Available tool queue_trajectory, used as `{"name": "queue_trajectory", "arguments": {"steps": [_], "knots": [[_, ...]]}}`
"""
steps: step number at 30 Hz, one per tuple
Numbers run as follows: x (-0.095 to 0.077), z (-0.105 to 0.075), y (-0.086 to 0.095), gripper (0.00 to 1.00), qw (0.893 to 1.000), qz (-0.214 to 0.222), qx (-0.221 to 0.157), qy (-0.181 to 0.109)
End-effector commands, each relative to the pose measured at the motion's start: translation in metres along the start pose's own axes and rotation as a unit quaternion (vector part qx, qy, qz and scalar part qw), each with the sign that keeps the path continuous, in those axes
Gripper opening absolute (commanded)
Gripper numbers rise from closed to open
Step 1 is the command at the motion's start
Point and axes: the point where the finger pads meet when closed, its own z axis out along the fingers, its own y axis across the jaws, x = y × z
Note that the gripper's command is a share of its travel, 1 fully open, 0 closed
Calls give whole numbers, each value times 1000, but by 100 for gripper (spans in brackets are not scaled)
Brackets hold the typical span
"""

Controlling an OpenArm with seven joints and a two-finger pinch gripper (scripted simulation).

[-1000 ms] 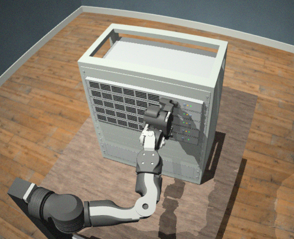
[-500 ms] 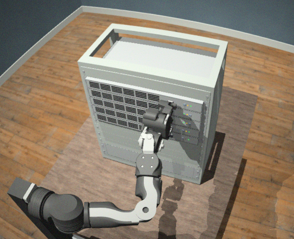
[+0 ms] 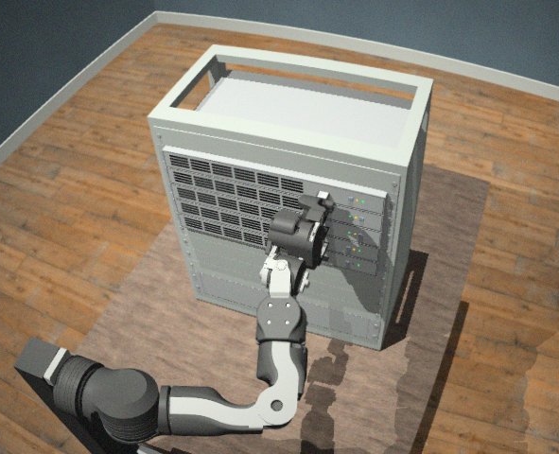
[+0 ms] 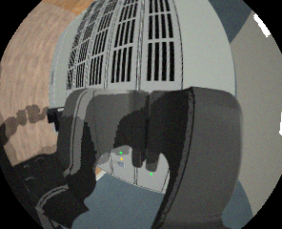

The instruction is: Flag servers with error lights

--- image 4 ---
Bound white server rack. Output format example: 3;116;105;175
47;0;235;194

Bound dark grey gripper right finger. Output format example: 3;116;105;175
146;86;244;229

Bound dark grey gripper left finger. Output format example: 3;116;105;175
12;88;150;229

